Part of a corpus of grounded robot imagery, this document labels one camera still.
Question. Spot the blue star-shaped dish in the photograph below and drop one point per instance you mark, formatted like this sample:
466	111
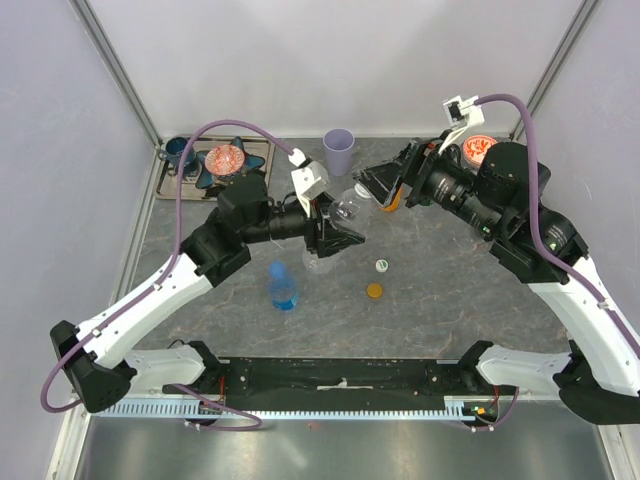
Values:
207	181

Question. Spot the orange juice bottle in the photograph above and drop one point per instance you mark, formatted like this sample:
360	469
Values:
394	205

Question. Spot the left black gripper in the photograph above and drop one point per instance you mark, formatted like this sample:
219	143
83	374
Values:
330	240

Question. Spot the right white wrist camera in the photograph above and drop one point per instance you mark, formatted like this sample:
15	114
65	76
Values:
461	115

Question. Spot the slotted cable duct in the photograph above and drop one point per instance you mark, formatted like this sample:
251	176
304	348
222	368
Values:
190	408

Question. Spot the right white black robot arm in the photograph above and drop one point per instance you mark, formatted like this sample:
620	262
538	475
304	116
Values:
598	377

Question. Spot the clear bottle blue-white cap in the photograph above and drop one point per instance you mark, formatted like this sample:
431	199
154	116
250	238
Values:
356	201

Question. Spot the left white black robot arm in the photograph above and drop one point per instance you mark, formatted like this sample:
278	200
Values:
99	356

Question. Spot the lavender plastic cup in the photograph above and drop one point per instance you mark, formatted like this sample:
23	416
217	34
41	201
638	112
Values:
338	147

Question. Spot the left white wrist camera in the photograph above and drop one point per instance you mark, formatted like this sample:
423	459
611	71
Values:
309	182

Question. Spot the metal tray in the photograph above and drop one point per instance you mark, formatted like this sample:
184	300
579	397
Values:
166	182

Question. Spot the dark blue teacup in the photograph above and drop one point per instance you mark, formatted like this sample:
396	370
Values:
173	150

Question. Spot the orange bottle cap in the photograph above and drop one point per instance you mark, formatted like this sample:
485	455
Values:
374	290

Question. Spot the red white floral bowl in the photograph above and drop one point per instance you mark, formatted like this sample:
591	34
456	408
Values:
475	148

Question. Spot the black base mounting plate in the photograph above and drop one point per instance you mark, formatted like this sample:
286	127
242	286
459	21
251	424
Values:
349	385

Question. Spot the white green bottle cap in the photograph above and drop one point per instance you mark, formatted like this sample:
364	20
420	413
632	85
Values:
381	265

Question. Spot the red patterned bowl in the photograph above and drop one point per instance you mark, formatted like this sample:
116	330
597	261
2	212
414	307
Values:
224	160

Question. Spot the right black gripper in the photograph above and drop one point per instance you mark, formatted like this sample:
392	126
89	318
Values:
418	160

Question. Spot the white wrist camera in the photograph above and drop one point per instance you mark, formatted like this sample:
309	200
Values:
461	115
309	182

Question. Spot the blue water bottle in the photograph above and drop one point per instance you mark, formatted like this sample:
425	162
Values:
282	288

